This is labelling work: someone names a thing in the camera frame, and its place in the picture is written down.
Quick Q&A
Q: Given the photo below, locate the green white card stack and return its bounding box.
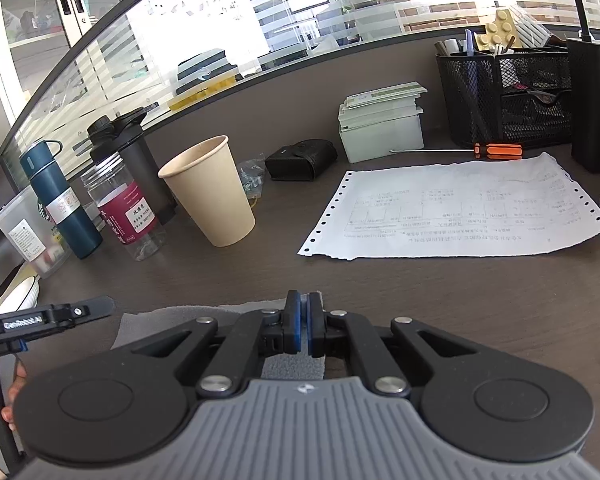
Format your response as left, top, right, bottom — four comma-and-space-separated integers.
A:
344, 81, 427, 111

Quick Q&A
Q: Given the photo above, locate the dark blue thermos bottle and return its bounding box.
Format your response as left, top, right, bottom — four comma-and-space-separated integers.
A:
19, 140, 103, 260

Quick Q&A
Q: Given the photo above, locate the black rectangular container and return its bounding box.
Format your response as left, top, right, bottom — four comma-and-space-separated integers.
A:
566, 37, 600, 175

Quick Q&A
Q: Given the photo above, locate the grey towel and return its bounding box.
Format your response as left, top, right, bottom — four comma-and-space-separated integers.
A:
111, 300, 326, 381

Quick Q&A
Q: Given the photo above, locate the person's left hand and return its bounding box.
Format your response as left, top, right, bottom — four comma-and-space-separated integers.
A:
0, 360, 28, 476

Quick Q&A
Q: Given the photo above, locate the clear plastic cup with label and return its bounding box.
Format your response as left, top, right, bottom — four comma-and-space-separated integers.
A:
0, 187, 73, 280

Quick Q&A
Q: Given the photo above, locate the white printed paper sheet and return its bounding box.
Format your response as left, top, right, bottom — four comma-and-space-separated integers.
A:
296, 151, 600, 262

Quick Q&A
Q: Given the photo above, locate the brown paper cup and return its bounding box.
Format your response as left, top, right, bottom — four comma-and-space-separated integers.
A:
158, 135, 257, 248

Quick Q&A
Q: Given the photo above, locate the black mesh desk organizer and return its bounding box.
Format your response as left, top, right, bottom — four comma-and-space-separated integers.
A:
435, 35, 573, 150

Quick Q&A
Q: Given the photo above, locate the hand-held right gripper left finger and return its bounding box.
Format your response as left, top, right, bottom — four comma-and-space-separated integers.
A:
130, 290, 306, 396

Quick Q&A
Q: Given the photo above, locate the white box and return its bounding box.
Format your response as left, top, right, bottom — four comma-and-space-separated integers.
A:
337, 102, 425, 164

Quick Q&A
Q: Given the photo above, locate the yellow toy brick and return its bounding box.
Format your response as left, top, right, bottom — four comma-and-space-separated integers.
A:
484, 7, 521, 48

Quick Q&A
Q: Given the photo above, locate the black pouch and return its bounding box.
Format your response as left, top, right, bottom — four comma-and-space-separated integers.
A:
265, 138, 338, 182

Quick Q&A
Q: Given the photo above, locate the white bowl with black rim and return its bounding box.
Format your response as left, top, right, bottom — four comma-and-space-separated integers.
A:
0, 275, 41, 316

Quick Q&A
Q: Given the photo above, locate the black shaker bottle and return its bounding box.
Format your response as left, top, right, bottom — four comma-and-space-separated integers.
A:
86, 106, 178, 226

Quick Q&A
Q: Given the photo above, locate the clear plastic bag of screws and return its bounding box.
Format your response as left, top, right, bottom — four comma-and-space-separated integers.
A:
236, 159, 267, 196

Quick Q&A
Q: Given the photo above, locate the white ribbed object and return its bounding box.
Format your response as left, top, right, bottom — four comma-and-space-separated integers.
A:
510, 5, 553, 46

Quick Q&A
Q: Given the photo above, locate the black bag with white logo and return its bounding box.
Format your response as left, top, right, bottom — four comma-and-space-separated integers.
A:
177, 49, 241, 96

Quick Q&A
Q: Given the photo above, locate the clear jar with red label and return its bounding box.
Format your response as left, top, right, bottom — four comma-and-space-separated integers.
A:
80, 152, 167, 262

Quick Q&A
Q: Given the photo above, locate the orange handle screwdriver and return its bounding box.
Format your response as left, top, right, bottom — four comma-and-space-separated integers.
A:
390, 143, 523, 160

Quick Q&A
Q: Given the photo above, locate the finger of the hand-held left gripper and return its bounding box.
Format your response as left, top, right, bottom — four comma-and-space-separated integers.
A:
72, 296, 116, 320

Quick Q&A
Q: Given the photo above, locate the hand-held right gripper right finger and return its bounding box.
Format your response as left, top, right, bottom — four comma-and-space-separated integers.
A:
305, 291, 486, 398

